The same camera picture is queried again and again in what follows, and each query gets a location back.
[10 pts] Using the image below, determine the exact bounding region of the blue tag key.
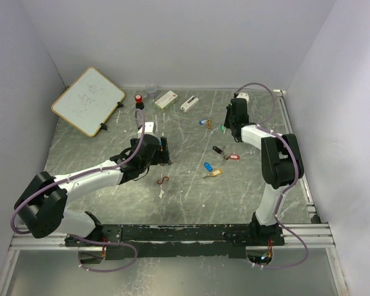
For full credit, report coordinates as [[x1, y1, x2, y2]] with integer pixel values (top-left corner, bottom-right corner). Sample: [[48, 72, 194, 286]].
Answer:
[[199, 118, 212, 130], [204, 162, 213, 172]]

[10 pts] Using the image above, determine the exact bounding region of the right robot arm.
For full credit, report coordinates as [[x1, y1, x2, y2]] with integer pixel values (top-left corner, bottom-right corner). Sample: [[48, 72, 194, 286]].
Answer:
[[224, 98, 304, 245]]

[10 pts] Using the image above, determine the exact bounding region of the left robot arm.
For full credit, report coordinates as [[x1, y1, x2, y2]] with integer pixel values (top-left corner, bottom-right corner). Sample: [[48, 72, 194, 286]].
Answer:
[[14, 134, 171, 246]]

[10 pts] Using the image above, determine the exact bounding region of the red S-carabiner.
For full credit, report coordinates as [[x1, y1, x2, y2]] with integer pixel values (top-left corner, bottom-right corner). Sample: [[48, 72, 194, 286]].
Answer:
[[157, 176, 170, 185]]

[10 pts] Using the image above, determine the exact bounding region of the black tag key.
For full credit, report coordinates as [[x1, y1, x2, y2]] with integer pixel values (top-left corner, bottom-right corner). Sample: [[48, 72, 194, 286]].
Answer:
[[213, 146, 224, 155]]

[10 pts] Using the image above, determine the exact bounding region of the red tag key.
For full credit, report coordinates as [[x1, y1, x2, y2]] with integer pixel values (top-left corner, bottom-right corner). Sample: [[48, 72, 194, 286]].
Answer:
[[223, 154, 240, 161]]

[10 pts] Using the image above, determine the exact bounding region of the white plastic device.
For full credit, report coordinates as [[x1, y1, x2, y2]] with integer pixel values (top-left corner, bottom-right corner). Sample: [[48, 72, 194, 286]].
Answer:
[[181, 96, 199, 113]]

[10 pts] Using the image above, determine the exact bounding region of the red black stamp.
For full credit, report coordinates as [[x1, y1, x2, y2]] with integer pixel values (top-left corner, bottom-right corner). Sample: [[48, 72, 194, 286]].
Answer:
[[134, 94, 144, 110]]

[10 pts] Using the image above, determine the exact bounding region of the white green cardboard box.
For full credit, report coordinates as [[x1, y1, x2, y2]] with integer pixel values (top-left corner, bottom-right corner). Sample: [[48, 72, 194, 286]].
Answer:
[[154, 91, 178, 112]]

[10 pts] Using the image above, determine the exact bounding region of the yellow tag key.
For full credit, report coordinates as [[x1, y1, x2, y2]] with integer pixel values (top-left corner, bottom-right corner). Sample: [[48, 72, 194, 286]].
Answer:
[[203, 169, 223, 179]]

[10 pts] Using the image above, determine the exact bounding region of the clear plastic cup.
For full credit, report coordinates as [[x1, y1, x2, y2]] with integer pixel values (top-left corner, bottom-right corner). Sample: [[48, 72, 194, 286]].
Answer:
[[145, 84, 157, 99]]

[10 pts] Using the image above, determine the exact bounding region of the wood-framed whiteboard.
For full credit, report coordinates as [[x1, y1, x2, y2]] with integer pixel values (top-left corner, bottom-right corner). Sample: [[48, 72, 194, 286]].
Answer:
[[51, 67, 125, 137]]

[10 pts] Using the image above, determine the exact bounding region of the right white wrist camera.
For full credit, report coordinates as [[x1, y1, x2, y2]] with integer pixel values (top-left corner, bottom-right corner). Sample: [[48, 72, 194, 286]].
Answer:
[[234, 92, 249, 103]]

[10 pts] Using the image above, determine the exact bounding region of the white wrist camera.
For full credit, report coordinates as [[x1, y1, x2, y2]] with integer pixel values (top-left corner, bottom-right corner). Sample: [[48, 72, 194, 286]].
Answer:
[[234, 92, 249, 103], [138, 121, 156, 138]]

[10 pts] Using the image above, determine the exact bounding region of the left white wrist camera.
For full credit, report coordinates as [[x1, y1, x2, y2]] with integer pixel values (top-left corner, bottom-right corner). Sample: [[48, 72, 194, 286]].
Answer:
[[138, 121, 156, 138]]

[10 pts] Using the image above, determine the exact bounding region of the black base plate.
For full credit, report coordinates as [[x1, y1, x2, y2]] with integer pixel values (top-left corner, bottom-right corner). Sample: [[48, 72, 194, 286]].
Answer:
[[64, 223, 286, 261]]

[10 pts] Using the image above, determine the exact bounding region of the aluminium rail frame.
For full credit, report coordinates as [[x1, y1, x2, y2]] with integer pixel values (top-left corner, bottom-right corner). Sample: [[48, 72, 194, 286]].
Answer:
[[9, 90, 338, 295]]

